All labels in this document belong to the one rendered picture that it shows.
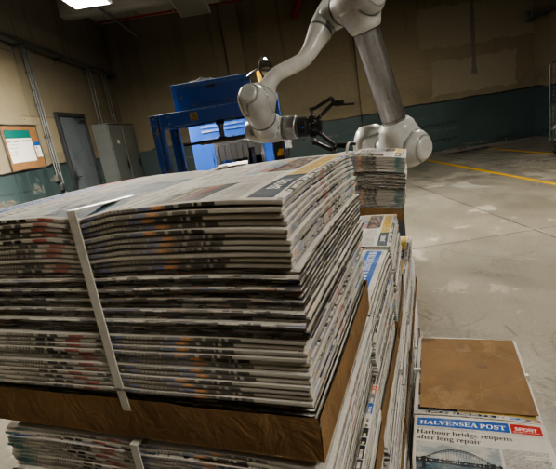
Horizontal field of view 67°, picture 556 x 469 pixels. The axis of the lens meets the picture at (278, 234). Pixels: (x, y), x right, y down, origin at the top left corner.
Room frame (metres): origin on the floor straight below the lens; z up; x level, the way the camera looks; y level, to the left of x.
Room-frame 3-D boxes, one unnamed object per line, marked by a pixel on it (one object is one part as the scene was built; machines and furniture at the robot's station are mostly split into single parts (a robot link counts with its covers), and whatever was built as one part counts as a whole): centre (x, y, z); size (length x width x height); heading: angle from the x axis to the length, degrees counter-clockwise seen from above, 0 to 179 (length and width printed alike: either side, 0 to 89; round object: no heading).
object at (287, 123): (1.67, -0.12, 1.32); 0.09 x 0.06 x 0.09; 160
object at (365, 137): (2.01, -0.50, 1.17); 0.18 x 0.16 x 0.22; 31
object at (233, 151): (6.28, 0.27, 1.04); 1.51 x 1.30 x 2.07; 0
